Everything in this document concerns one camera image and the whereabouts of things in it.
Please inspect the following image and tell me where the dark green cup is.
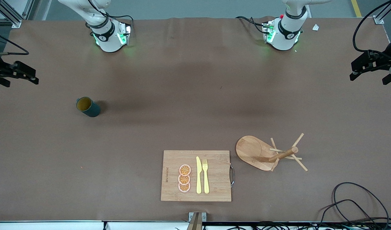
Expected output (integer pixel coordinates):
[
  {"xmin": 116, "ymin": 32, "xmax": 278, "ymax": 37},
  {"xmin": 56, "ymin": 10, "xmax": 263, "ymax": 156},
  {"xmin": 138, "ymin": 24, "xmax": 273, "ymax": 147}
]
[{"xmin": 76, "ymin": 97, "xmax": 101, "ymax": 118}]

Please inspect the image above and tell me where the wooden cup rack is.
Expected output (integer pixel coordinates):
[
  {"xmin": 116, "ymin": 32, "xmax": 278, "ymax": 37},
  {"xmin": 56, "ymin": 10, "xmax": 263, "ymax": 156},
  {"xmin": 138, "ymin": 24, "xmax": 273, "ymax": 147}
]
[{"xmin": 236, "ymin": 133, "xmax": 308, "ymax": 172}]

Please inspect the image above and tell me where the brown table cover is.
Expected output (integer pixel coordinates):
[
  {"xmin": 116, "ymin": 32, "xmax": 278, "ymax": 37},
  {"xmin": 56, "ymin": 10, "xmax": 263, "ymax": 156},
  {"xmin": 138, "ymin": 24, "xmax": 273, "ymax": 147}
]
[{"xmin": 0, "ymin": 16, "xmax": 391, "ymax": 223}]

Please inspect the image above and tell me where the wooden cutting board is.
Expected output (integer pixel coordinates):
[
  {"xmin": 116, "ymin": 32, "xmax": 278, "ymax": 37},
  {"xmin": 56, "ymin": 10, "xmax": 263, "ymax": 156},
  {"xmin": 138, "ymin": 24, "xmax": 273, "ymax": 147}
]
[{"xmin": 161, "ymin": 150, "xmax": 236, "ymax": 202}]

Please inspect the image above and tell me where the yellow plastic fork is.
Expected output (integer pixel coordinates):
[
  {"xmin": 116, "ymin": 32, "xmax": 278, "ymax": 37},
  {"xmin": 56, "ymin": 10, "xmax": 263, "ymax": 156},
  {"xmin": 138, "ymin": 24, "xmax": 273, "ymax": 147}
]
[{"xmin": 202, "ymin": 159, "xmax": 210, "ymax": 194}]

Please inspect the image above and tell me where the yellow plastic knife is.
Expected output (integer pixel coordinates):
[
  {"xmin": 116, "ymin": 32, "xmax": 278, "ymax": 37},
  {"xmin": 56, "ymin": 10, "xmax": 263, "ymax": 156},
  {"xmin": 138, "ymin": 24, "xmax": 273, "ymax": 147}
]
[{"xmin": 196, "ymin": 156, "xmax": 202, "ymax": 194}]

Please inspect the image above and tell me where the aluminium frame profile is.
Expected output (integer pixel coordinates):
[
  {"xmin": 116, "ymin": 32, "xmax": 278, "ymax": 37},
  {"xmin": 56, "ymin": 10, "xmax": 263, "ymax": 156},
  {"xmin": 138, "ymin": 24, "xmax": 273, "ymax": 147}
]
[
  {"xmin": 373, "ymin": 0, "xmax": 391, "ymax": 25},
  {"xmin": 0, "ymin": 0, "xmax": 34, "ymax": 28}
]

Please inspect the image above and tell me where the long black looped cable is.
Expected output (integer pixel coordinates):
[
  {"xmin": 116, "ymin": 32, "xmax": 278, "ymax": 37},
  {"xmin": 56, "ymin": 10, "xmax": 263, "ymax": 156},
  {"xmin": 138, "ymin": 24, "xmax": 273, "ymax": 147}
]
[{"xmin": 332, "ymin": 182, "xmax": 390, "ymax": 230}]

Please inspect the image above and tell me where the black right base cable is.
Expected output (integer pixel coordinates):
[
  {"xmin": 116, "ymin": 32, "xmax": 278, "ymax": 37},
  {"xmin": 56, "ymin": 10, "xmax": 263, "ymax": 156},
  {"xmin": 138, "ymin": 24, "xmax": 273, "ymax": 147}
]
[{"xmin": 87, "ymin": 0, "xmax": 134, "ymax": 35}]

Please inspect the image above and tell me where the black base cable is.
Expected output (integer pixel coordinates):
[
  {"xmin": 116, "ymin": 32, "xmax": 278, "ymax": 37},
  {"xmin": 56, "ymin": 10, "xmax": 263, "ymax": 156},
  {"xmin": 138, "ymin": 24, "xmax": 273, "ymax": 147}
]
[
  {"xmin": 87, "ymin": 0, "xmax": 134, "ymax": 35},
  {"xmin": 236, "ymin": 16, "xmax": 268, "ymax": 34}
]

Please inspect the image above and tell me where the black left base cable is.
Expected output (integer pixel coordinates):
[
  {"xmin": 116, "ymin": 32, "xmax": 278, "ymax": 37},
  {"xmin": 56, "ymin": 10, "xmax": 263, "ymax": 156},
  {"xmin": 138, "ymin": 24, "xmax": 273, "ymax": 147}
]
[{"xmin": 236, "ymin": 16, "xmax": 268, "ymax": 34}]

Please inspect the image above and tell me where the short black looped cable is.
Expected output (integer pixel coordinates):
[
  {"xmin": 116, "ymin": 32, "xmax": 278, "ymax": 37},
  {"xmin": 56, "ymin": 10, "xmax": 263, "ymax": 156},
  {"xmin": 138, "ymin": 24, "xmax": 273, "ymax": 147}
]
[{"xmin": 319, "ymin": 199, "xmax": 376, "ymax": 230}]

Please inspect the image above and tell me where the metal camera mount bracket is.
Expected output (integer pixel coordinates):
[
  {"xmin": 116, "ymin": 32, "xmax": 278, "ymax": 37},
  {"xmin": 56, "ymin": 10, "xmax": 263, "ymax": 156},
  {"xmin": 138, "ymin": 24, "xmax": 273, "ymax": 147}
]
[{"xmin": 188, "ymin": 212, "xmax": 207, "ymax": 230}]

